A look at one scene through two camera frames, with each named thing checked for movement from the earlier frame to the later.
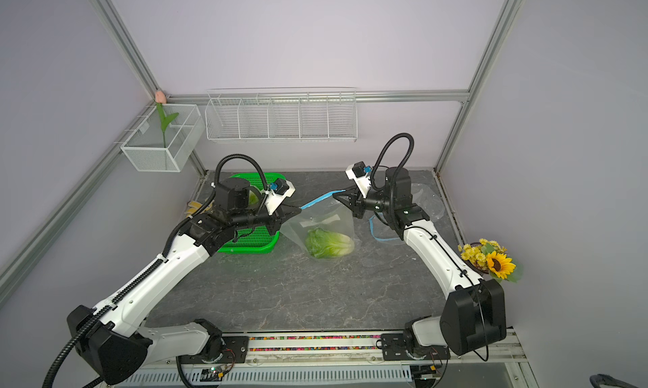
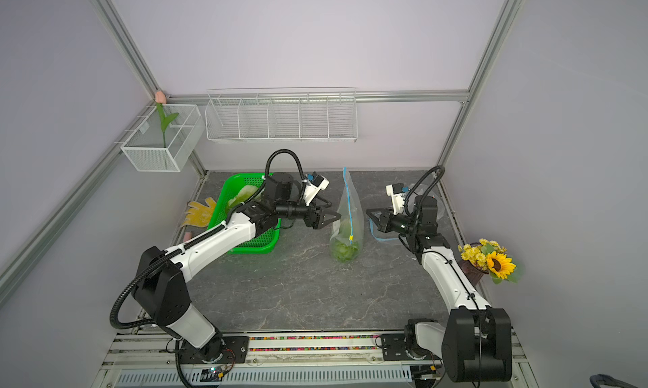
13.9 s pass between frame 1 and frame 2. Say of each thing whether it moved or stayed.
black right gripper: moved
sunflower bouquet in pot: stayed
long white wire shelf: stayed
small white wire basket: stayed
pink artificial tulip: stayed
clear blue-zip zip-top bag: stayed
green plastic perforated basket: stayed
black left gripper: moved
